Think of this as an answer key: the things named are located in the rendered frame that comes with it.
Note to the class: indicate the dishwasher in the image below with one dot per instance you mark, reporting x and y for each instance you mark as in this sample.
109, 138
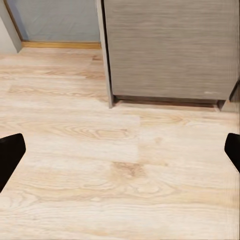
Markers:
173, 50

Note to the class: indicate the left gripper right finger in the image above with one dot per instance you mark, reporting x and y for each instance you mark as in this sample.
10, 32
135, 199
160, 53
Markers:
232, 149

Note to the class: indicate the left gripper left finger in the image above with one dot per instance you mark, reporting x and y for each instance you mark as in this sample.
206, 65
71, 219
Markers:
12, 149

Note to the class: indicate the fixed window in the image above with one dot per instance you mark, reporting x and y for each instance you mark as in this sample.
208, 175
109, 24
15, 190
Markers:
65, 24

